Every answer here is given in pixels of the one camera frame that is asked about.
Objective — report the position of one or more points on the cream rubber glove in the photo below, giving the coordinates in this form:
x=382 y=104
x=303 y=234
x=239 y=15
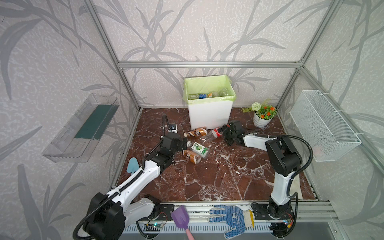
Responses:
x=296 y=187

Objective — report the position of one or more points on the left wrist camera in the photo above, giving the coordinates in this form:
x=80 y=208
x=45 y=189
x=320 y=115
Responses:
x=173 y=128

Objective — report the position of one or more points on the teal plastic spatula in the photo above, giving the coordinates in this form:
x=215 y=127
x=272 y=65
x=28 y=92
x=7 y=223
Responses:
x=133 y=165

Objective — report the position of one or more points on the clear acrylic wall shelf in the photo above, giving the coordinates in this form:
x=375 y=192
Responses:
x=78 y=139

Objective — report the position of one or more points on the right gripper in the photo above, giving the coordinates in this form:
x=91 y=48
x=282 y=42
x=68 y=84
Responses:
x=229 y=133

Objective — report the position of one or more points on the red label cola bottle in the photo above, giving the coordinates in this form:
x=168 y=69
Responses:
x=212 y=135

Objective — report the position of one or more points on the blue label Pocari bottle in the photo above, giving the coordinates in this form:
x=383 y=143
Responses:
x=197 y=96

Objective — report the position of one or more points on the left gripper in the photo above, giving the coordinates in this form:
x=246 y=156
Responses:
x=180 y=144

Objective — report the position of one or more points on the blue dotted work glove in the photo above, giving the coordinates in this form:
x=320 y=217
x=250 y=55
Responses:
x=237 y=219

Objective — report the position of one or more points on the lime label tea bottle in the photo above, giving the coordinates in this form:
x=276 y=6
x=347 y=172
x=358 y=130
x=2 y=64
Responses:
x=198 y=149

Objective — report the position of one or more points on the clear unlabelled plastic bottle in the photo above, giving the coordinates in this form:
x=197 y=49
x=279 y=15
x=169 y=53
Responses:
x=224 y=92

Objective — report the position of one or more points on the white wire mesh basket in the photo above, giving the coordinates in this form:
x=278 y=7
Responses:
x=323 y=127

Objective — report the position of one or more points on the green bin liner bag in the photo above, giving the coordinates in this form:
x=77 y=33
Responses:
x=206 y=85

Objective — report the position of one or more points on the white pot flower plant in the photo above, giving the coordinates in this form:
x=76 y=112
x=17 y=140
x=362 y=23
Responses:
x=263 y=113

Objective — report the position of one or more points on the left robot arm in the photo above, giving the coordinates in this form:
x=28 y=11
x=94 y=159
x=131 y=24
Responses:
x=109 y=214

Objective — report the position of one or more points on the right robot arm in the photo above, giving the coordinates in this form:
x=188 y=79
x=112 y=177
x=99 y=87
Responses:
x=285 y=161

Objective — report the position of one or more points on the brown gold coffee bottle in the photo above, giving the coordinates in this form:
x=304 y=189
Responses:
x=199 y=132

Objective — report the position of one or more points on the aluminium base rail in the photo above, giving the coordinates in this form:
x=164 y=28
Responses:
x=308 y=211

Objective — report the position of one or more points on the green circuit board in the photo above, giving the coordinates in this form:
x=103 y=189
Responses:
x=154 y=226

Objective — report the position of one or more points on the purple plastic scoop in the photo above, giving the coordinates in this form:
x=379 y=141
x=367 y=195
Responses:
x=181 y=219

